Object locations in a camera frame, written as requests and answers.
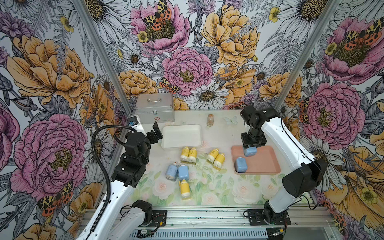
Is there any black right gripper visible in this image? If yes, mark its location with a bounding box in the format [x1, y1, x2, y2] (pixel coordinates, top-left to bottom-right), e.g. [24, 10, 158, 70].
[241, 124, 267, 150]

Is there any blue pencil sharpener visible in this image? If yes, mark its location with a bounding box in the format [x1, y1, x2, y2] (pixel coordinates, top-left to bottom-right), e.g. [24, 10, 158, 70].
[166, 162, 178, 181]
[178, 165, 189, 181]
[244, 147, 257, 157]
[235, 157, 248, 173]

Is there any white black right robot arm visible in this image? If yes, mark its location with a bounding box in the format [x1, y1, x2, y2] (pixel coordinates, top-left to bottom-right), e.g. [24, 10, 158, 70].
[240, 106, 328, 225]

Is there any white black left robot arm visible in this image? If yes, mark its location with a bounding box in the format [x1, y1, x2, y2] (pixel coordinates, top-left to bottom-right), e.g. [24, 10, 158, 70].
[78, 117, 163, 240]

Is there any yellow pencil sharpener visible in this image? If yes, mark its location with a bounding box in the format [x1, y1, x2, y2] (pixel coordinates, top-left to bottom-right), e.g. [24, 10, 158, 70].
[188, 148, 198, 164]
[180, 147, 190, 163]
[213, 154, 226, 169]
[207, 149, 219, 164]
[179, 180, 191, 199]

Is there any white plastic tray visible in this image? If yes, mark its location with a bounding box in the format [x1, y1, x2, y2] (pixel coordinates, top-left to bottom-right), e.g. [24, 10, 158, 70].
[161, 125, 203, 150]

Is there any pink plastic tray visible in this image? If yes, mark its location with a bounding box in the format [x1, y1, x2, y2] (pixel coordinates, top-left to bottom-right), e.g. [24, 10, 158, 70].
[231, 145, 281, 175]

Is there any silver metal case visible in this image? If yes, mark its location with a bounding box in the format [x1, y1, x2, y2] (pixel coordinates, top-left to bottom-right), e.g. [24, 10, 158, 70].
[136, 93, 175, 124]

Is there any small glass bottle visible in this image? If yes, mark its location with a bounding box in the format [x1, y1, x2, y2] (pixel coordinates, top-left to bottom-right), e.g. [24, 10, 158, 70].
[207, 114, 214, 127]

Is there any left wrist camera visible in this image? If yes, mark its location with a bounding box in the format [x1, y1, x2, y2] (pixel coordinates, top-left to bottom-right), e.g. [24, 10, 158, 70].
[127, 116, 145, 134]

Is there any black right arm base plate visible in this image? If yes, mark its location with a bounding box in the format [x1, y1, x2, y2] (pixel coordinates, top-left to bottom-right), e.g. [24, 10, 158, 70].
[243, 209, 291, 226]

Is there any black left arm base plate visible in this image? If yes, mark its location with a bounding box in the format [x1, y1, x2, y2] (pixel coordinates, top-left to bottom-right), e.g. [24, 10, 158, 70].
[141, 210, 168, 227]

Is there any aluminium rail frame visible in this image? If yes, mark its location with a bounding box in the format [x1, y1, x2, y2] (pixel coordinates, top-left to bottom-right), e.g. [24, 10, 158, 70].
[74, 203, 343, 240]

